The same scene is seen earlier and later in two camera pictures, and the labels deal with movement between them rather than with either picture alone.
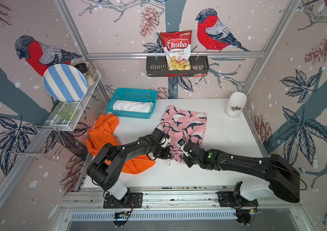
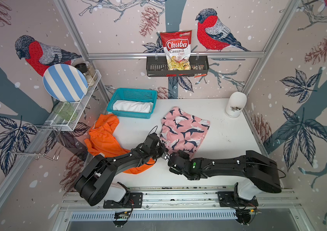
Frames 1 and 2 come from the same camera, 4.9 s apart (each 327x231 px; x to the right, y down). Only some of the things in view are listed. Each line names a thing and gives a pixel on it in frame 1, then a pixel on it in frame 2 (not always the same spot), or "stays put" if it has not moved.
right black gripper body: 189,161 → 182,156
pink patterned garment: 183,126 stays put
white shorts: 133,106 stays put
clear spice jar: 91,71 stays put
